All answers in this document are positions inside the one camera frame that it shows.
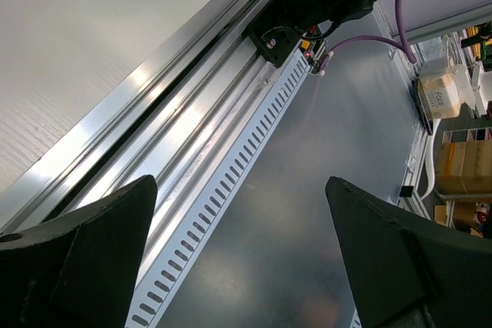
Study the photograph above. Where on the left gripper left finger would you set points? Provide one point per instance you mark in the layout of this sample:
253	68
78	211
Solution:
79	269

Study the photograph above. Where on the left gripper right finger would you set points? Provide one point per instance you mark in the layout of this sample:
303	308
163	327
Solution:
405	270

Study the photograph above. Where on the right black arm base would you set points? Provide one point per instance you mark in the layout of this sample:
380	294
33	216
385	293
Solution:
281	24

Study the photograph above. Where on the cardboard boxes stack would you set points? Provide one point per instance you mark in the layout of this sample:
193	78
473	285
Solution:
463	178

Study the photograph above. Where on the white power supply box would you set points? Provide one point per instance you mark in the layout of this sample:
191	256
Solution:
441	88

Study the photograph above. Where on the white slotted cable duct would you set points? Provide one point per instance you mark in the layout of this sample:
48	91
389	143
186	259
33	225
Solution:
205	195

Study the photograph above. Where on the aluminium mounting rail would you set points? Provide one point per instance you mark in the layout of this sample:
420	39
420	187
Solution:
78	77

